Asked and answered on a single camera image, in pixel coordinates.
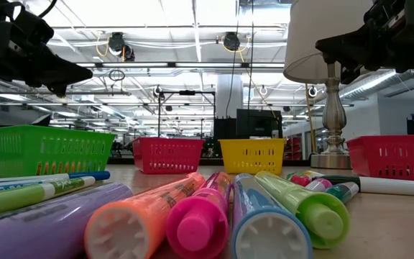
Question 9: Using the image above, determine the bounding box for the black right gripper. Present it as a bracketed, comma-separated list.
[316, 0, 414, 86]

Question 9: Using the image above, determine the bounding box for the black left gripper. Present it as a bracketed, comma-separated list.
[0, 0, 93, 97]

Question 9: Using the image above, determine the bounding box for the dark blue Expo marker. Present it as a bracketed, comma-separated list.
[0, 170, 111, 186]

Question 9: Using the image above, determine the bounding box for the light green Expo marker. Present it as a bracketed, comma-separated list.
[0, 176, 96, 219]

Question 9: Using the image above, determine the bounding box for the red-cap Sharpie marker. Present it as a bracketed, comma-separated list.
[288, 174, 312, 188]

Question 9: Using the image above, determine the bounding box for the black-cap Sharpie marker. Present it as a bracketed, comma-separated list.
[314, 174, 414, 198]

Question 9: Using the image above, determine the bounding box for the purple fat highlighter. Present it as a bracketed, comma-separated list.
[0, 181, 134, 259]

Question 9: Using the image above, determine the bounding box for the light green fat highlighter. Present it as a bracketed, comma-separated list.
[254, 171, 351, 250]

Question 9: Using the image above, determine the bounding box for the orange fat highlighter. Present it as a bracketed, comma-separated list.
[83, 171, 207, 259]

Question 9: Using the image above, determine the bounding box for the blue fat highlighter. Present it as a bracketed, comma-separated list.
[230, 173, 314, 259]

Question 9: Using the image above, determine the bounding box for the pink fat highlighter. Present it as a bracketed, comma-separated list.
[165, 171, 232, 259]

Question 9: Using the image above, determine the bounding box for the green plastic basket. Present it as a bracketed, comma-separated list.
[0, 124, 116, 179]

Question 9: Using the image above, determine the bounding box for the table lamp white shade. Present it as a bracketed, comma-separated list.
[282, 0, 391, 170]

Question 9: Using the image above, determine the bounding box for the red plastic basket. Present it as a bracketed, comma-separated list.
[132, 137, 205, 176]
[346, 135, 414, 184]

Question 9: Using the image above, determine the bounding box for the red storage shelf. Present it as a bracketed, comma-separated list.
[284, 135, 303, 161]

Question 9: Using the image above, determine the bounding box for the black monitor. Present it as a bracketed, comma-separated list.
[235, 108, 283, 140]

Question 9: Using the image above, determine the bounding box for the yellow-cap Sharpie marker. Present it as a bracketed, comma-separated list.
[302, 169, 325, 180]

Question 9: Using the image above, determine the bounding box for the yellow plastic basket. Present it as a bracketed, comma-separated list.
[218, 137, 288, 176]

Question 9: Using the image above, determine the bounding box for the teal-cap Sharpie marker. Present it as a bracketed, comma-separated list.
[324, 181, 360, 205]

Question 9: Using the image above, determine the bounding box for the black cabinet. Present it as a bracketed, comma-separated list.
[212, 117, 237, 158]

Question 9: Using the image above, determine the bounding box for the silver ventilation duct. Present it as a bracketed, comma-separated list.
[338, 68, 414, 102]

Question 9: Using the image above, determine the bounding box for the black ceiling cable reel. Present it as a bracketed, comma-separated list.
[107, 31, 136, 63]
[222, 31, 242, 52]

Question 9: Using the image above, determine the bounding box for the yellow cable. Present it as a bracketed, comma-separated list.
[303, 83, 318, 155]

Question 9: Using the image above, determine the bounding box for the black metal rig frame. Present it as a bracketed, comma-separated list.
[157, 89, 217, 140]

